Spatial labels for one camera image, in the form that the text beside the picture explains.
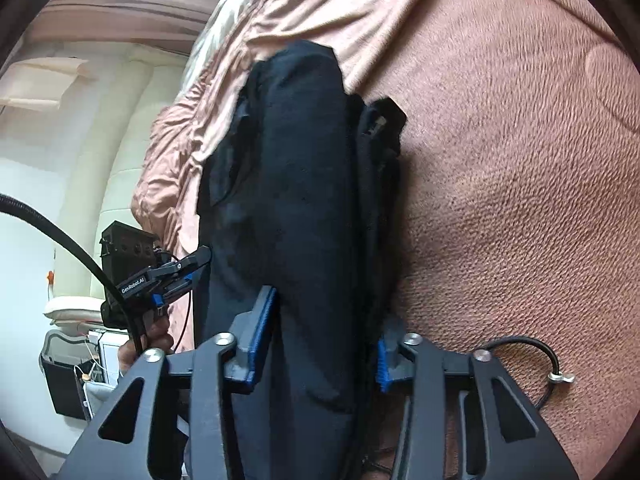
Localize white cushion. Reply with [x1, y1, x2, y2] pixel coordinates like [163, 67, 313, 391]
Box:
[42, 296, 103, 326]

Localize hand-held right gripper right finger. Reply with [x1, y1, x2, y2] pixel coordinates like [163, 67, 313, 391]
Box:
[375, 317, 581, 480]

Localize black braided cable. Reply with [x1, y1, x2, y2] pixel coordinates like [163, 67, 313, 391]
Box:
[0, 192, 151, 358]

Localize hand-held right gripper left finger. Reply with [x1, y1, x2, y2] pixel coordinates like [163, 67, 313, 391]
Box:
[57, 285, 278, 480]

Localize pink curtain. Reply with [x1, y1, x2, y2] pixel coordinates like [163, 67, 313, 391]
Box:
[27, 0, 221, 46]

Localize black cord with metal clip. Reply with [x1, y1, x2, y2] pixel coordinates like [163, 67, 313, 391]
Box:
[472, 336, 576, 411]

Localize person's left hand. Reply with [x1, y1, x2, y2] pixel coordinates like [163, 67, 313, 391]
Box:
[117, 310, 176, 376]

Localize black pants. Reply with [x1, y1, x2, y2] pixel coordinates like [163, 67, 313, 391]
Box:
[192, 40, 408, 480]

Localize cream padded headboard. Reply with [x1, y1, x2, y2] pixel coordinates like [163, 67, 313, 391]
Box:
[50, 42, 193, 306]

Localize black storage bin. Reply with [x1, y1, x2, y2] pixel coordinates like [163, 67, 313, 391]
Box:
[39, 332, 101, 421]

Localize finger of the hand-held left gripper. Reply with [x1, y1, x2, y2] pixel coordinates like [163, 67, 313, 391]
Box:
[147, 245, 213, 283]
[150, 270, 206, 311]

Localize beige quilt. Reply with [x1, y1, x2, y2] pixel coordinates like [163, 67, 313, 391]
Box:
[187, 0, 281, 96]

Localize brown fleece blanket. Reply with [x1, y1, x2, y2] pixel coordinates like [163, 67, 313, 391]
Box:
[131, 0, 640, 480]

